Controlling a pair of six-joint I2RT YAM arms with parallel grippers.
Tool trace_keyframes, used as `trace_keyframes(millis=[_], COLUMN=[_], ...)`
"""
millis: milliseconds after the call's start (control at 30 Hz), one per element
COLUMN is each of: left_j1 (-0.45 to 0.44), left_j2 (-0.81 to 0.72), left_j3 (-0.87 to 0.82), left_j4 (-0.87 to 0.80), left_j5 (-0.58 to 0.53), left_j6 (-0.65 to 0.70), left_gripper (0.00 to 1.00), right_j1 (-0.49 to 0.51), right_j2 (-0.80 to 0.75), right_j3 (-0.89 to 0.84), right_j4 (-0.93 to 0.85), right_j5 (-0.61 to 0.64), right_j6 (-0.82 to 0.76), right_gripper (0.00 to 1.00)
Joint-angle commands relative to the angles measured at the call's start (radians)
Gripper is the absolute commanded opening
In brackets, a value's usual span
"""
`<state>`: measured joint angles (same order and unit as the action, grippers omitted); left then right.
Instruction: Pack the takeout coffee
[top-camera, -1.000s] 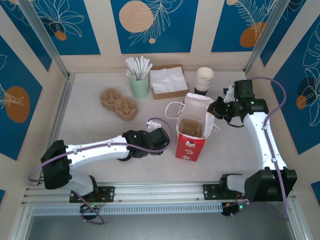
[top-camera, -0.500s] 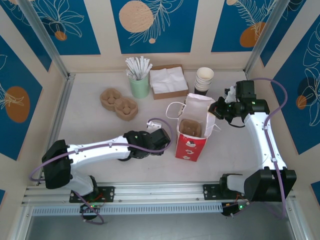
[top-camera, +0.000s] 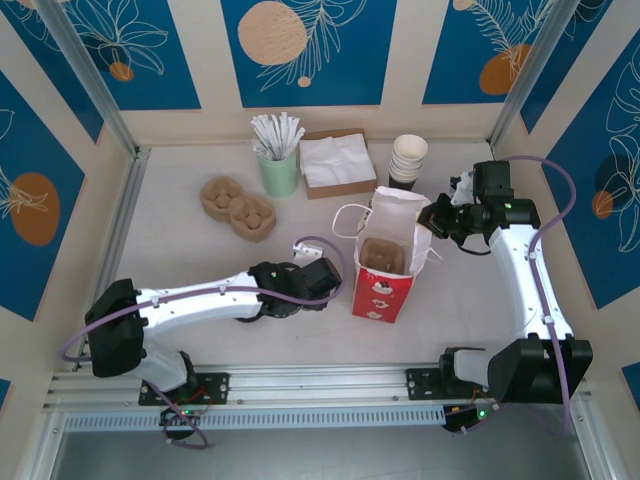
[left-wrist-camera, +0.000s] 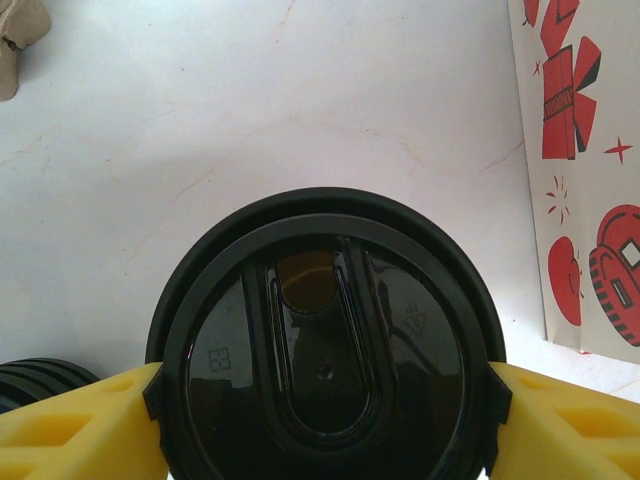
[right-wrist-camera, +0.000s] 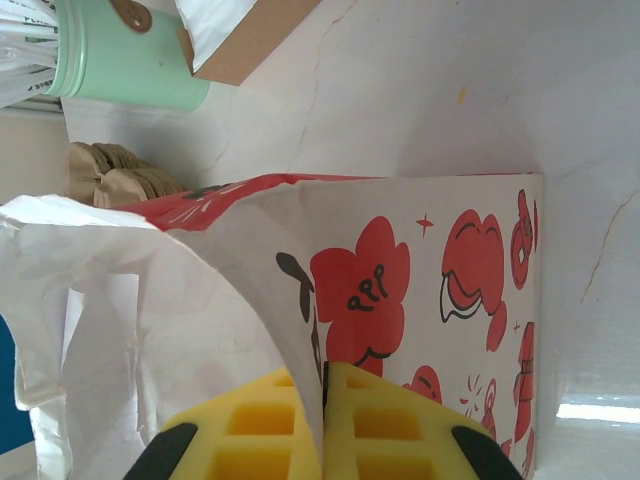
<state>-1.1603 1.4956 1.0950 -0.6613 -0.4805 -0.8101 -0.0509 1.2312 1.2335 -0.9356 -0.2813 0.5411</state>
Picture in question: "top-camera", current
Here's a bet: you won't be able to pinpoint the red and white paper bag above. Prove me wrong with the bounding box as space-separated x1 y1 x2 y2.
332 185 444 326

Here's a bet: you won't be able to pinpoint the brown cardboard napkin box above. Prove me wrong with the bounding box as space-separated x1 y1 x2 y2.
298 128 379 201

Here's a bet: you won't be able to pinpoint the mint green straw holder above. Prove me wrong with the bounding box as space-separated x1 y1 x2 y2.
257 149 299 198

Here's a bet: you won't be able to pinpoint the white paper napkins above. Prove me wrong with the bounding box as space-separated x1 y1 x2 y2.
299 134 377 187

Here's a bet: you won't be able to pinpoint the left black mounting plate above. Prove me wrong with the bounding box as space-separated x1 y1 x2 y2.
139 372 231 407

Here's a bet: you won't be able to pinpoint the black mounting plate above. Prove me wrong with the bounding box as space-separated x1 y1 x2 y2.
139 372 231 407
405 367 501 401

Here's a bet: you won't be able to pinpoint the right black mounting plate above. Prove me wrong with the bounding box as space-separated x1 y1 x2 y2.
405 367 501 401

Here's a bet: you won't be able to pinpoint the left small controller board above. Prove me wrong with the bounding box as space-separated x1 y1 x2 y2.
159 407 201 427

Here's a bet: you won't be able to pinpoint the small controller board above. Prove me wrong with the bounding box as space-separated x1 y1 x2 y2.
159 407 201 427
442 405 490 435

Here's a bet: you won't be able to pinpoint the right small controller board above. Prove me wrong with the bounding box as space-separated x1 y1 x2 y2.
442 405 490 435

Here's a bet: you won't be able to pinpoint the right thin black cable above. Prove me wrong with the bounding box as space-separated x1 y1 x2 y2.
452 233 495 257

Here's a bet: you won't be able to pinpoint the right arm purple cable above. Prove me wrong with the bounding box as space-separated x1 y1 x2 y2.
449 155 576 439

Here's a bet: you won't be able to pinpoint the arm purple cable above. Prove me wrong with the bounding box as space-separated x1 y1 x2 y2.
449 155 576 439
59 235 349 450

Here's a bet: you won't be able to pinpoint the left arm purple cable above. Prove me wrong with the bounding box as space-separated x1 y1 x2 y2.
59 235 349 450

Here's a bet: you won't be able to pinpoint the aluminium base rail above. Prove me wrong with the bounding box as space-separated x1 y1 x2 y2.
44 363 592 409

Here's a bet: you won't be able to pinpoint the aluminium frame post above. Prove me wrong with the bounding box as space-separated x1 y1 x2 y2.
37 0 140 157
489 0 584 149

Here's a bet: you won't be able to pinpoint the grey slotted cable duct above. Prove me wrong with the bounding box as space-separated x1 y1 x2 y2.
63 404 447 432

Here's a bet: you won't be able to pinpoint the aluminium frame bar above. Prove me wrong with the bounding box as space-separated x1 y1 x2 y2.
567 394 609 480
22 409 66 480

